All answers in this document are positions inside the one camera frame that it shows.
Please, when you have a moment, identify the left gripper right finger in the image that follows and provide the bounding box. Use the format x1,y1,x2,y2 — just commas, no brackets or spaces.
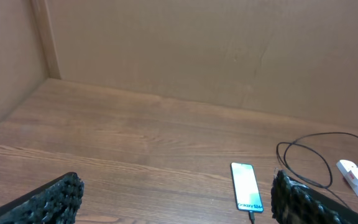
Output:
271,170,358,224

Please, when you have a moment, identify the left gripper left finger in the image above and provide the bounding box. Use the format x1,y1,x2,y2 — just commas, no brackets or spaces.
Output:
0,172,85,224

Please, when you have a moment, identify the black USB charging cable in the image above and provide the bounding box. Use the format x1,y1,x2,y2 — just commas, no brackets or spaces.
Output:
248,132,358,224

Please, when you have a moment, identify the Samsung Galaxy smartphone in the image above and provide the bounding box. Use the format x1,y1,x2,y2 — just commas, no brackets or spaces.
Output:
231,162,264,213

